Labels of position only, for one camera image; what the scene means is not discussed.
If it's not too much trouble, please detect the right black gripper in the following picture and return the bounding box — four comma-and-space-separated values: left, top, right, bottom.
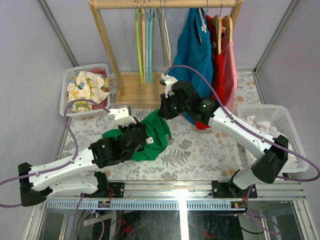
158, 91, 190, 120

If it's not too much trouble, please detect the green t shirt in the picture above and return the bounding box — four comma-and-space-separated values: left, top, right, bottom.
100, 110, 172, 162

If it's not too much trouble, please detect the cream white hanger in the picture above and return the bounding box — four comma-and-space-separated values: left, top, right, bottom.
161, 0, 172, 67

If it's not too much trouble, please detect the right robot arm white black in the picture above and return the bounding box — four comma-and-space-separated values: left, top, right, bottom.
158, 76, 289, 199

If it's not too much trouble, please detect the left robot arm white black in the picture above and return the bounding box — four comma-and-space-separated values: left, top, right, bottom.
18, 122, 148, 207

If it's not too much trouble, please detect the blue t shirt hanging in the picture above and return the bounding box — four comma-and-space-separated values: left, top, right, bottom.
168, 8, 214, 125

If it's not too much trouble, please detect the red t shirt hanging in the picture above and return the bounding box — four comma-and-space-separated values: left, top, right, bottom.
194, 14, 226, 130

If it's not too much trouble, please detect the pink t shirt hanging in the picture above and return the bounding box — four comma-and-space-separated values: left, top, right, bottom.
221, 27, 238, 112

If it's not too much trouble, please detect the white hanger with blue shirt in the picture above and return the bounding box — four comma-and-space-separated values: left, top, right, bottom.
197, 8, 207, 33

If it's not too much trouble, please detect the wooden hanger with red shirt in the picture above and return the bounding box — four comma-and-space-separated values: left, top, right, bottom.
205, 14, 222, 57

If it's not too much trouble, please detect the wooden hanger with pink shirt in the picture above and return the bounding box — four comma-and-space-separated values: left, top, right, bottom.
215, 0, 233, 44

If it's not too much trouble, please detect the teal plastic hanger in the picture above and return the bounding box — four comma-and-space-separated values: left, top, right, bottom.
147, 1, 155, 84

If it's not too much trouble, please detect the green plastic hanger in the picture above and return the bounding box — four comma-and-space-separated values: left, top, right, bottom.
134, 0, 145, 85

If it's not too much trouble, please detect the blue plastic hanger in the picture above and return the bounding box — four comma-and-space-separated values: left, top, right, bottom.
145, 8, 151, 84

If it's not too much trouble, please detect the orange plastic hanger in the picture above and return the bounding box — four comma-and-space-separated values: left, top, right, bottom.
140, 8, 147, 84

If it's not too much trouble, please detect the wooden clothes rack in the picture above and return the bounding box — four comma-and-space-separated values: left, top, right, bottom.
88, 0, 243, 109

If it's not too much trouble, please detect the floral table cloth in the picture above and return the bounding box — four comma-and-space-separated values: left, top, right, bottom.
70, 71, 261, 181

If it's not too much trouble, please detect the left white plastic basket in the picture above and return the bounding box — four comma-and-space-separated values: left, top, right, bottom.
59, 63, 110, 119

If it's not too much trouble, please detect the white plastic basket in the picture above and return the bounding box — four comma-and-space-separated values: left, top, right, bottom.
59, 63, 110, 119
237, 104, 309, 173

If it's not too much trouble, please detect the patterned cream cloth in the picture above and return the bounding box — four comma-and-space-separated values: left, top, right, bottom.
67, 71, 111, 113

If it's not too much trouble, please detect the dark red cloth in basket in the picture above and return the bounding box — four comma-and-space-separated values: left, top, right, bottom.
88, 68, 107, 78

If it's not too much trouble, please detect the white cloth in basket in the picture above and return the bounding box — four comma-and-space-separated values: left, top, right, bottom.
245, 115, 298, 173

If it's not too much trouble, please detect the right white plastic basket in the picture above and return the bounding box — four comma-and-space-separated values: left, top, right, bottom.
237, 104, 309, 173

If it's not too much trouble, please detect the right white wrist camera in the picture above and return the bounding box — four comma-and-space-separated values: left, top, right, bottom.
159, 74, 178, 98

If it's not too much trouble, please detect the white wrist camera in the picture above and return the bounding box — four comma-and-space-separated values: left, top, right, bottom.
159, 74, 178, 98
109, 105, 137, 127

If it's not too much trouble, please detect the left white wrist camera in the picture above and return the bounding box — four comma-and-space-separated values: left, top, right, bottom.
109, 105, 137, 127

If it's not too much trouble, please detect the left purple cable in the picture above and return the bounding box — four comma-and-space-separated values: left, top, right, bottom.
0, 98, 111, 209

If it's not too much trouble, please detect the aluminium mounting rail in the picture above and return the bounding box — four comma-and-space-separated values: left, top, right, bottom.
44, 180, 306, 211

